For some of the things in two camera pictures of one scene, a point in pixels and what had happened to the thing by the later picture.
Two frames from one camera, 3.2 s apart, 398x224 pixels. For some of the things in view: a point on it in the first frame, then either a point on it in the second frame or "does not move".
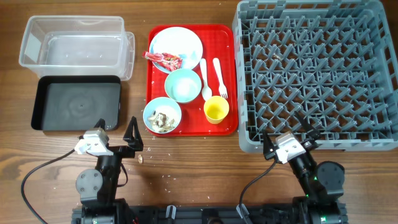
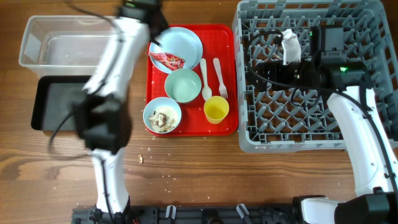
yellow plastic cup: [216, 108] does not move
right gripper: [312, 132] -> [268, 68]
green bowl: [183, 86] does not move
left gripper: [134, 142] -> [165, 23]
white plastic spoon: [206, 93] does not move
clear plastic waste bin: [78, 45] does not move
